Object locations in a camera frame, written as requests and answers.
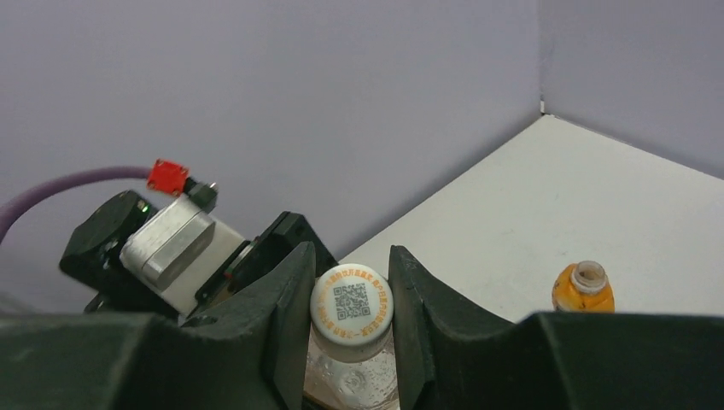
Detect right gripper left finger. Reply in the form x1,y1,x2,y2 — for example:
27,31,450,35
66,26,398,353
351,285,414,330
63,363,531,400
1,243,316,409

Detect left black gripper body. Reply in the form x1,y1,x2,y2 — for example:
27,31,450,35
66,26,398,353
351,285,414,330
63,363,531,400
195,211,338,313

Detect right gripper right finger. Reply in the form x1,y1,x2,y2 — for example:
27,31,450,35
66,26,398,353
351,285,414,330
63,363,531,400
388,245,723,409

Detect gold red label bottle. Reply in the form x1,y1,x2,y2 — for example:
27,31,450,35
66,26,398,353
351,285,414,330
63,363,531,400
304,263,399,409

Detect orange blue label bottle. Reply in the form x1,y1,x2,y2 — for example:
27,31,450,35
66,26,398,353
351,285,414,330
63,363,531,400
552,261,616,313

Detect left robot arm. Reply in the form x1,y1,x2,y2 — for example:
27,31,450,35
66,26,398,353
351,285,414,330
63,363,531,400
59,190,338,319

